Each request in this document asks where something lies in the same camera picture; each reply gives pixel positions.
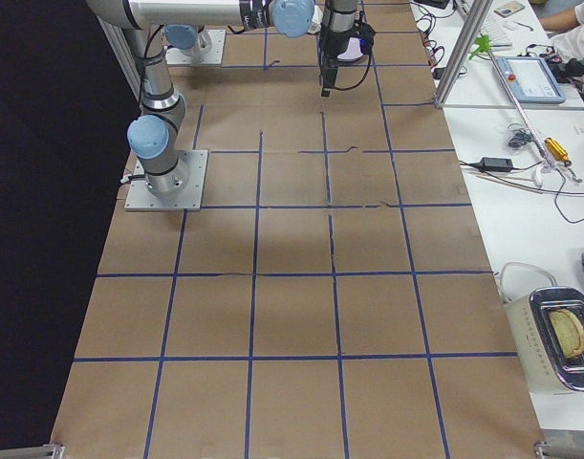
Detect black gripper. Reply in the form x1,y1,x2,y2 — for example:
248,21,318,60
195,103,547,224
318,29,352,98

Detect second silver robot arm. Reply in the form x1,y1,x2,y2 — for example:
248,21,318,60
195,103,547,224
164,24,212,55

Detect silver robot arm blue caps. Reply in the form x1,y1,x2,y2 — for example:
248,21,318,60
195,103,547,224
88,1,317,198

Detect green plastic clip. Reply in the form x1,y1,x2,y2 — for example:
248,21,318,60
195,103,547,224
468,34,491,60

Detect wooden chopstick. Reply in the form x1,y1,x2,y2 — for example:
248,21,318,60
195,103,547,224
475,174,544,193

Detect black power adapter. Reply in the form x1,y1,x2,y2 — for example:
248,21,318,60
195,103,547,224
478,157,514,173

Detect white keyboard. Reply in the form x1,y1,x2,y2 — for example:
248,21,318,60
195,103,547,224
480,14,513,51

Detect smartphone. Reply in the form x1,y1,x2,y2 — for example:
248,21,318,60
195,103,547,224
493,1,525,18

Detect brown paper table cover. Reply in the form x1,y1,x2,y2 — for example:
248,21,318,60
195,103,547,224
52,1,540,458

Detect blue teach pendant tablet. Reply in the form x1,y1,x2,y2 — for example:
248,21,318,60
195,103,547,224
496,56,566,104

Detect long silver reacher stick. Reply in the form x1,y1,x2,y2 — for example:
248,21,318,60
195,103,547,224
487,50,583,184

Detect person in white shirt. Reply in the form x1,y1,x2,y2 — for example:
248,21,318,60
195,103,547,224
539,2,584,77

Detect cream toaster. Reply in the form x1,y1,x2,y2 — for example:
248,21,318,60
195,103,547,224
504,286,584,395

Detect toast slice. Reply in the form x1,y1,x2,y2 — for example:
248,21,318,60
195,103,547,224
549,309,584,359

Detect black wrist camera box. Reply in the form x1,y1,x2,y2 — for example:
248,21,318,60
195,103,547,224
355,23,376,55

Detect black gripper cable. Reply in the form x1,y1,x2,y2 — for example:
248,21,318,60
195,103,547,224
331,9,373,92

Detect aluminium frame post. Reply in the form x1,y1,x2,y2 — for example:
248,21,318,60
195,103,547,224
434,0,491,108

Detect tangled black cable bundle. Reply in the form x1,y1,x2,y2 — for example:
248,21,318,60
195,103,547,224
506,122,534,150

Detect black cable on desk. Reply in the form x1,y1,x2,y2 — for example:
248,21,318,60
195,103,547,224
459,160,584,225

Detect yellow handled tool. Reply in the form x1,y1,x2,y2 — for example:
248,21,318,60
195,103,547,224
544,138,572,166

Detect right corner metal bracket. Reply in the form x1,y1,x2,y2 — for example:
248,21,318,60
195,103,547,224
534,442,584,459

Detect corner metal bracket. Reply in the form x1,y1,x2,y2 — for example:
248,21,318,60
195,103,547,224
0,444,65,459
534,442,584,459

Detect left corner metal bracket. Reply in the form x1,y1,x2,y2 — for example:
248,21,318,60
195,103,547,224
0,444,65,459

